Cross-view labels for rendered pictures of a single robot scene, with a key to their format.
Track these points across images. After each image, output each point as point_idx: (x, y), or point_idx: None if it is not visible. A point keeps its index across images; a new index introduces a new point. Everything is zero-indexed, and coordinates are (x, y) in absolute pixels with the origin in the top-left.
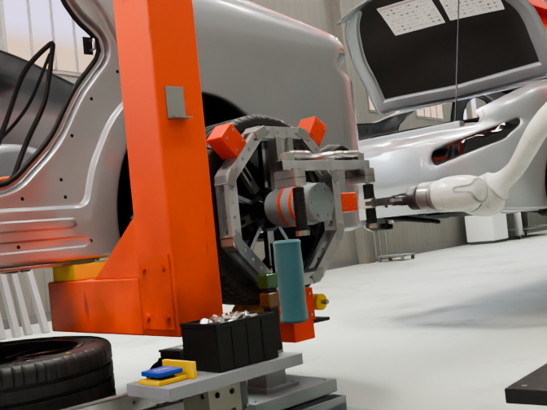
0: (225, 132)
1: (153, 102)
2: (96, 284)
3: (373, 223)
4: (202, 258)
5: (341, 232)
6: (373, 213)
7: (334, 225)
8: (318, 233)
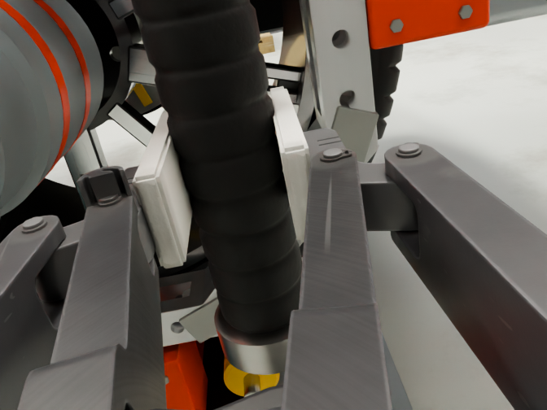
0: None
1: None
2: None
3: (234, 338)
4: None
5: (352, 149)
6: (229, 268)
7: (322, 116)
8: (305, 121)
